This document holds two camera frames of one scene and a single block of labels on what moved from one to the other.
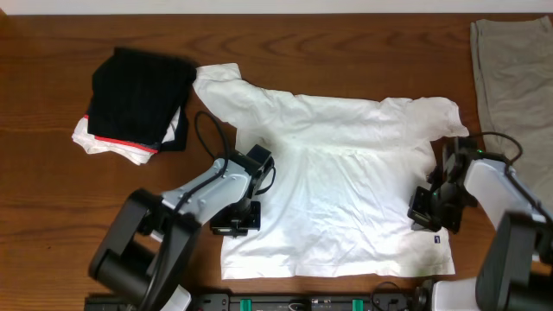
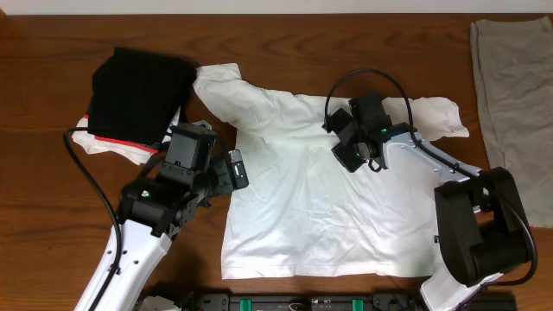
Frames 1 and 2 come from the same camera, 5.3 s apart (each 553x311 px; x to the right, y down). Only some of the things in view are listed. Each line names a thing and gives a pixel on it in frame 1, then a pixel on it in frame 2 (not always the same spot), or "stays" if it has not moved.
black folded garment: (136, 96) stays
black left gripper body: (235, 222) -> (222, 174)
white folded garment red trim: (136, 154) stays
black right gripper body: (443, 208) -> (351, 155)
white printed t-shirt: (335, 180) stays
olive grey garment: (512, 60) stays
